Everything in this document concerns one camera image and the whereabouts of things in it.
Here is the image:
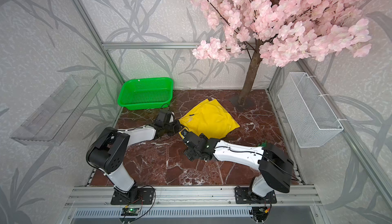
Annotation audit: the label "yellow shorts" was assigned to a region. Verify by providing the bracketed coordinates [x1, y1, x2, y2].
[179, 99, 239, 139]

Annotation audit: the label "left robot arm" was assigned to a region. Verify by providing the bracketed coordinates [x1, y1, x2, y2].
[86, 110, 182, 193]

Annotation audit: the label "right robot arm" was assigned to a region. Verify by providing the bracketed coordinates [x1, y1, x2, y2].
[180, 130, 294, 197]

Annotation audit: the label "green plastic basket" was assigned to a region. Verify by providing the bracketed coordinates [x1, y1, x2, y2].
[117, 78, 174, 111]

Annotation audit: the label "small green object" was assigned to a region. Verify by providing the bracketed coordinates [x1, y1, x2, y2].
[259, 141, 267, 147]

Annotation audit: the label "right circuit board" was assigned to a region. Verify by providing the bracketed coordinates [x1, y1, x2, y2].
[249, 207, 271, 217]

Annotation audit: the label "left green circuit board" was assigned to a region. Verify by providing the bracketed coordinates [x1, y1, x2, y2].
[121, 207, 141, 216]

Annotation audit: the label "artificial cherry blossom tree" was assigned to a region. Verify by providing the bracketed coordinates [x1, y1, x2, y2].
[190, 0, 371, 99]

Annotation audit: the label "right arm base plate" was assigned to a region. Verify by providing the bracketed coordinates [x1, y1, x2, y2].
[234, 186, 277, 205]

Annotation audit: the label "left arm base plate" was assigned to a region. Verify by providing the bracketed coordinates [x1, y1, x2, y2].
[110, 187, 155, 205]

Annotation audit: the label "aluminium front rail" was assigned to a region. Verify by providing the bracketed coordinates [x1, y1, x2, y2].
[65, 185, 322, 208]

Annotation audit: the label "clear acrylic wall shelf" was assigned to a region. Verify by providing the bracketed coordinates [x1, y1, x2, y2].
[10, 75, 101, 146]

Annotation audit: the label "white wire mesh basket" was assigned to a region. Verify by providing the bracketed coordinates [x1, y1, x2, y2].
[278, 72, 344, 148]

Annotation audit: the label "aluminium frame post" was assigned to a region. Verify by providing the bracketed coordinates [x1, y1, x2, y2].
[71, 0, 125, 84]

